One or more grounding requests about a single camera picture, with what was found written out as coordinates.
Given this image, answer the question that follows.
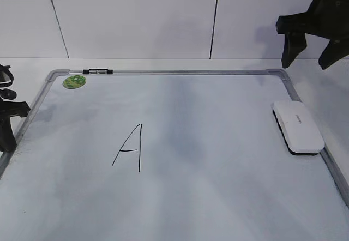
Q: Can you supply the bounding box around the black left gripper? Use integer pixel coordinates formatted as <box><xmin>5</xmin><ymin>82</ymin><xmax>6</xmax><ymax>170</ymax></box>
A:
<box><xmin>0</xmin><ymin>65</ymin><xmax>30</xmax><ymax>152</ymax></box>

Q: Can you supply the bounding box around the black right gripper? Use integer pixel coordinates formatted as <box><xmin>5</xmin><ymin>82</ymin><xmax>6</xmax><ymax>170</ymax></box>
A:
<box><xmin>275</xmin><ymin>0</ymin><xmax>348</xmax><ymax>70</ymax></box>

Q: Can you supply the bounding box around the whiteboard with aluminium frame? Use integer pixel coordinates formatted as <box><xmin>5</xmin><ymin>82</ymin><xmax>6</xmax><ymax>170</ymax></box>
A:
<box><xmin>1</xmin><ymin>70</ymin><xmax>348</xmax><ymax>240</ymax></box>

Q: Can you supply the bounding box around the round green sticker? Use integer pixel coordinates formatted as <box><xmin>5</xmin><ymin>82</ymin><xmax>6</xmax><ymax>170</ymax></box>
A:
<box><xmin>62</xmin><ymin>75</ymin><xmax>87</xmax><ymax>89</ymax></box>

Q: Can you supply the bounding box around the white whiteboard eraser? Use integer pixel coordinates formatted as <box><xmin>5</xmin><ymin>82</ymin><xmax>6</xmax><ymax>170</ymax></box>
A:
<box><xmin>272</xmin><ymin>100</ymin><xmax>325</xmax><ymax>156</ymax></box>

